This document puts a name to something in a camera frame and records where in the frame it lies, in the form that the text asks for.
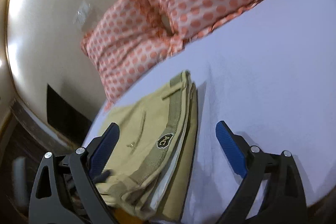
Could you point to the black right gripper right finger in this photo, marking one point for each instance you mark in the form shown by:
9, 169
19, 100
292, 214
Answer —
236, 149

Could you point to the large orange polka-dot pillow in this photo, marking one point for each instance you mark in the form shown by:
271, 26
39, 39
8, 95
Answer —
128, 41

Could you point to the white bed mattress sheet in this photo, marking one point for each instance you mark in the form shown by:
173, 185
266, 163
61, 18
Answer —
270, 75

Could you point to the white wall switch plate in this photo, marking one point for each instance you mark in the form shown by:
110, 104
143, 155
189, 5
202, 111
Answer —
82, 14

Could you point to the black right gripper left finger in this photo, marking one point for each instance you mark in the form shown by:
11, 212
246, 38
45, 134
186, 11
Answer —
100, 150

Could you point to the khaki green pants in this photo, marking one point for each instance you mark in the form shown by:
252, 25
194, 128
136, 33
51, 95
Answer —
151, 163

